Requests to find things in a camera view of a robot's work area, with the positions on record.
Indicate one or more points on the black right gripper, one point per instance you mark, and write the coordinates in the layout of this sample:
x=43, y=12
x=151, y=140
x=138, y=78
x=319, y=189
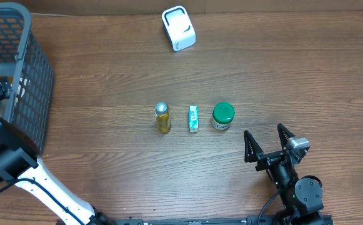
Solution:
x=254, y=154

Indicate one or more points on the green lid white jar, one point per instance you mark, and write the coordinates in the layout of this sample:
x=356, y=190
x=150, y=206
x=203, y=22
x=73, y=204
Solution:
x=222, y=116

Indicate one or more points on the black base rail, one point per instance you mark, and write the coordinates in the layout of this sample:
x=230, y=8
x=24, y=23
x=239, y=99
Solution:
x=200, y=222

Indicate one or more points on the teal white small packet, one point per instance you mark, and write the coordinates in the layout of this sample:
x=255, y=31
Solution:
x=193, y=119

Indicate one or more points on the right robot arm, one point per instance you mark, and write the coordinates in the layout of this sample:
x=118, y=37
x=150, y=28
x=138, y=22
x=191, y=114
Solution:
x=301, y=196

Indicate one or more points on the yellow bottle with silver cap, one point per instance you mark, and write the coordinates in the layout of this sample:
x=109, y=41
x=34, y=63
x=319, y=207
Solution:
x=162, y=117

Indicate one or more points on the grey plastic shopping basket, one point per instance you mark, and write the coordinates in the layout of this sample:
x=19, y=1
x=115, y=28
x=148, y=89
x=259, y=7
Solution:
x=23, y=61

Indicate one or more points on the white barcode scanner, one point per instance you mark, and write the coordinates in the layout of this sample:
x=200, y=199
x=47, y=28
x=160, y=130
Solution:
x=178, y=28

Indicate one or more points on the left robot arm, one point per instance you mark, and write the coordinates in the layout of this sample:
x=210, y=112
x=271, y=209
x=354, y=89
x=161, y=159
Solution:
x=20, y=165

